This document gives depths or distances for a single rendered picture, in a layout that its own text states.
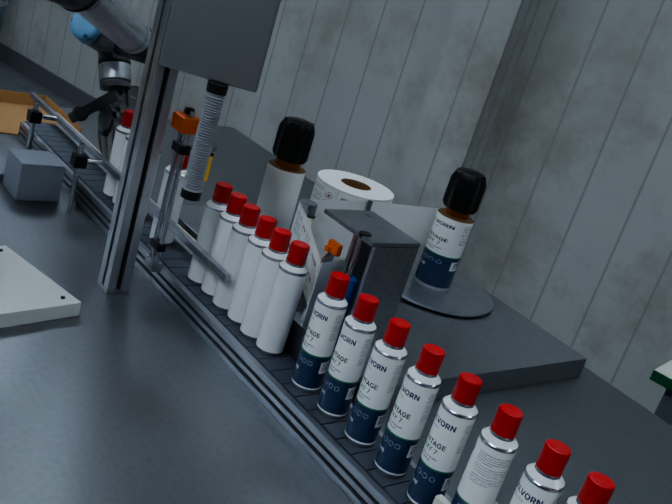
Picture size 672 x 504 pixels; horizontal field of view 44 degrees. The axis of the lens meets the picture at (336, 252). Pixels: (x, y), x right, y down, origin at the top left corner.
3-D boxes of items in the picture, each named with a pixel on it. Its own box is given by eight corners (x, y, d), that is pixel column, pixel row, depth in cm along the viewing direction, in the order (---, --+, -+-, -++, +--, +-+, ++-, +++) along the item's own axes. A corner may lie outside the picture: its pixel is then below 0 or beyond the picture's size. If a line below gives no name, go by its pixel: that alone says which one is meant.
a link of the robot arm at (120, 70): (106, 59, 193) (91, 67, 199) (107, 78, 192) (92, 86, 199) (136, 64, 198) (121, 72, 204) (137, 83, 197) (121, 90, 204)
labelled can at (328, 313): (326, 391, 139) (362, 282, 132) (301, 394, 136) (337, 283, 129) (309, 374, 143) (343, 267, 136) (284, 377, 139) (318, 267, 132)
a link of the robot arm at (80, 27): (118, 14, 182) (138, 30, 192) (73, 0, 184) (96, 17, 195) (106, 48, 182) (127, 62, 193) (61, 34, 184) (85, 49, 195)
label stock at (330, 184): (302, 240, 204) (319, 185, 199) (301, 214, 222) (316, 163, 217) (380, 260, 207) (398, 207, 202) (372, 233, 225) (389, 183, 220)
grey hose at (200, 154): (203, 201, 148) (232, 87, 141) (185, 200, 146) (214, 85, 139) (194, 193, 151) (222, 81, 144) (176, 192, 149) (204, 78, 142)
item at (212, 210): (217, 286, 165) (243, 190, 158) (194, 286, 161) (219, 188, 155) (204, 274, 168) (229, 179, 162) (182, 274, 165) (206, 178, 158)
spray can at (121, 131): (128, 200, 194) (147, 116, 187) (107, 199, 191) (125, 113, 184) (119, 191, 198) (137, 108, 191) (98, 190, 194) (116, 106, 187)
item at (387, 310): (376, 375, 149) (423, 246, 140) (320, 383, 141) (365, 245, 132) (331, 335, 159) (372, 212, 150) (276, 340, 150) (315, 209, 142)
